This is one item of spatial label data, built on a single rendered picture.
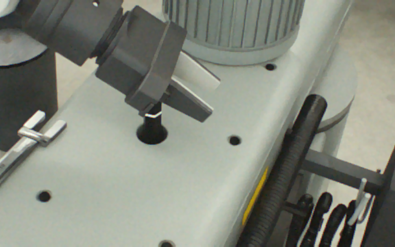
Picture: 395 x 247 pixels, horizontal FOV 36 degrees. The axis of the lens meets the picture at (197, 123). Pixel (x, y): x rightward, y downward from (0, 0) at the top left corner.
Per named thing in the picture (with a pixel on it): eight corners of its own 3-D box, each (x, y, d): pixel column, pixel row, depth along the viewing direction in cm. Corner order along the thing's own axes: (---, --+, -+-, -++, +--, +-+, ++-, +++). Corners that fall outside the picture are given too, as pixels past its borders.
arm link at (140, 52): (156, 62, 73) (68, 6, 70) (199, 11, 67) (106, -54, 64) (127, 136, 64) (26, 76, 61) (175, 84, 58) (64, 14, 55)
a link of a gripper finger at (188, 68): (223, 81, 68) (177, 50, 66) (207, 97, 70) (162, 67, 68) (225, 71, 69) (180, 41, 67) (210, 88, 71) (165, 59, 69)
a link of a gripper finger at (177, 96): (200, 121, 67) (153, 92, 65) (217, 106, 65) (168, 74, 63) (197, 132, 66) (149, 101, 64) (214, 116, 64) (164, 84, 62)
